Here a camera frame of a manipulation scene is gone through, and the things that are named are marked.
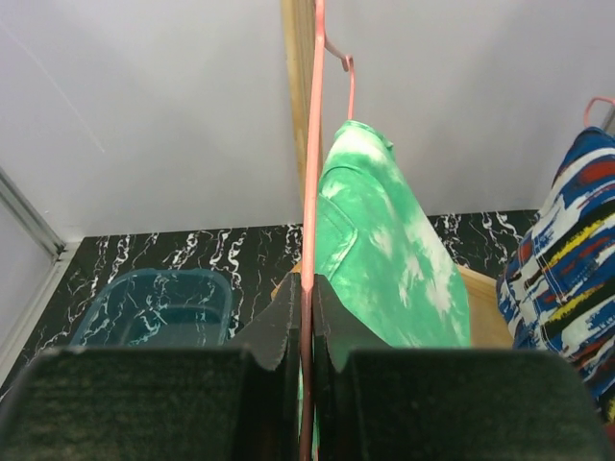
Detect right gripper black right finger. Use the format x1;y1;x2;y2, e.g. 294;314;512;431
312;275;390;373

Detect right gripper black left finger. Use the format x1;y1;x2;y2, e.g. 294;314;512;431
233;273;302;371

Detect green tie-dye trousers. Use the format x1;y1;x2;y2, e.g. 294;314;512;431
313;120;471;349

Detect pink wire hanger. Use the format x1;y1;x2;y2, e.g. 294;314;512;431
299;0;356;460
582;96;614;132

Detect blue patterned trousers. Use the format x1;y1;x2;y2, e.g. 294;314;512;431
496;127;614;424

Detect teal plastic basket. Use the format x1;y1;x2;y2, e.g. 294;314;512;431
70;269;233;348

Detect wooden clothes rack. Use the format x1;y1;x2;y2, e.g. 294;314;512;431
281;1;512;349

